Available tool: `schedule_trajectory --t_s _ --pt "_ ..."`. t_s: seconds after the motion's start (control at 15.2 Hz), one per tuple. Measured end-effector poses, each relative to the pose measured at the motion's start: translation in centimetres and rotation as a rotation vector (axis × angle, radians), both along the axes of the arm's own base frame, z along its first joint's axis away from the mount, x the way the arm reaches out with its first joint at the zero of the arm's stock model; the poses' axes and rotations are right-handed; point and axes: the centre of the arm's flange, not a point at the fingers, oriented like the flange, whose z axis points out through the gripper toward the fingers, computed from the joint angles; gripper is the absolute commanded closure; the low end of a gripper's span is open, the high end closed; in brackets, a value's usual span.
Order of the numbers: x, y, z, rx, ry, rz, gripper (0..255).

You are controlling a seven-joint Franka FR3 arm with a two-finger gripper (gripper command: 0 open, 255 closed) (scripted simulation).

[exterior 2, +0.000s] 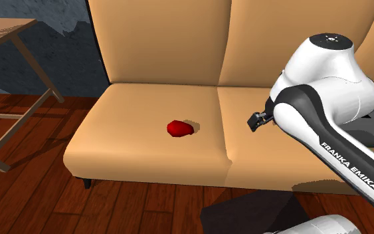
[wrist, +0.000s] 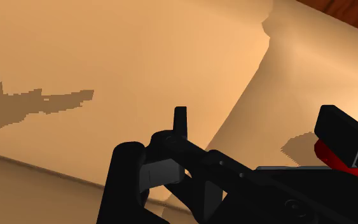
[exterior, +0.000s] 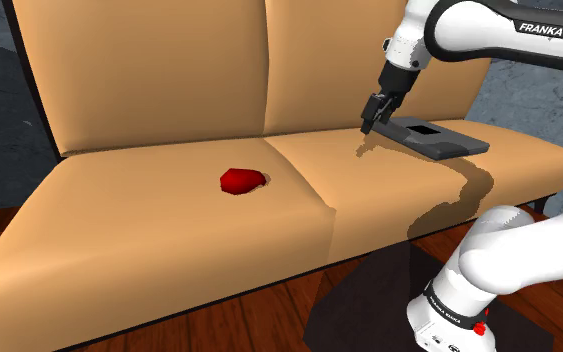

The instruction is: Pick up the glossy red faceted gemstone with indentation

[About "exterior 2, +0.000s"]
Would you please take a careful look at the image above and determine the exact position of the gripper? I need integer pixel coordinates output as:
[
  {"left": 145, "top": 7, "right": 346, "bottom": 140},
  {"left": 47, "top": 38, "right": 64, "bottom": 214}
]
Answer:
[{"left": 246, "top": 96, "right": 276, "bottom": 133}]

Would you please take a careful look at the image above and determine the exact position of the red rounded object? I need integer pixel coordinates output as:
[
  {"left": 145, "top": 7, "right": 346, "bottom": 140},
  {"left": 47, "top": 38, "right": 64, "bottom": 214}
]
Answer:
[{"left": 166, "top": 120, "right": 195, "bottom": 138}]

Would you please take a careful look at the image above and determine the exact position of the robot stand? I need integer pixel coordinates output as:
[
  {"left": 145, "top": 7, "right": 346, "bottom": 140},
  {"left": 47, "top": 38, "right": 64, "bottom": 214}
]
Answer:
[{"left": 200, "top": 189, "right": 311, "bottom": 234}]

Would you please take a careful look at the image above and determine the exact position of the tan sofa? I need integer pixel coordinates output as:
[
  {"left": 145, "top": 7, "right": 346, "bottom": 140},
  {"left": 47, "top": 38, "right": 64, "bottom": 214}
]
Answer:
[{"left": 62, "top": 0, "right": 374, "bottom": 197}]

